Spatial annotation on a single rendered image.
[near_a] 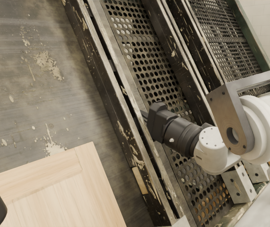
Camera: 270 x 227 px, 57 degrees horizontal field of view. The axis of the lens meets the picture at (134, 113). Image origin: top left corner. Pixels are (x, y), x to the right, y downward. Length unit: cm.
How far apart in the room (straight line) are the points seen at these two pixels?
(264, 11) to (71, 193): 567
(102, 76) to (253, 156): 55
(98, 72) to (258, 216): 58
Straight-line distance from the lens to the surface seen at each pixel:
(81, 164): 63
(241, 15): 198
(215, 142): 59
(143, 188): 72
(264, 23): 596
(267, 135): 23
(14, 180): 57
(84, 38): 78
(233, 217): 98
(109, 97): 71
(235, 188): 104
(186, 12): 126
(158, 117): 68
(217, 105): 24
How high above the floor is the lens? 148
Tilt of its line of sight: 16 degrees down
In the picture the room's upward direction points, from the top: straight up
